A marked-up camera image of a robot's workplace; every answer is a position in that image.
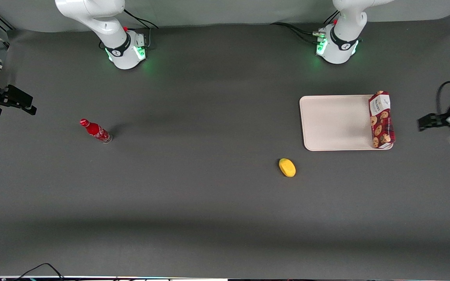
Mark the red cookie box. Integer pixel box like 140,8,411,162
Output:
368,91,395,149

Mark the beige plastic tray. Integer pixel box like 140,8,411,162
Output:
299,94,394,151

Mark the red cola bottle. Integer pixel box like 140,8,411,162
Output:
79,118,113,144

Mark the yellow lemon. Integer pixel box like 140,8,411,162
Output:
279,158,296,178

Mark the dark grey table mat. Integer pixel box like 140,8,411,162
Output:
0,15,450,280

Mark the black right arm base cable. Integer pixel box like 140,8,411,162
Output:
123,9,159,50

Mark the black arm base cable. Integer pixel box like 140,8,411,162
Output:
270,11,341,44
123,9,159,50

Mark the black left arm base cable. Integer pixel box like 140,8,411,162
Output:
270,11,341,44

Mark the thin black cable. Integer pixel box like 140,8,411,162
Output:
13,263,66,281

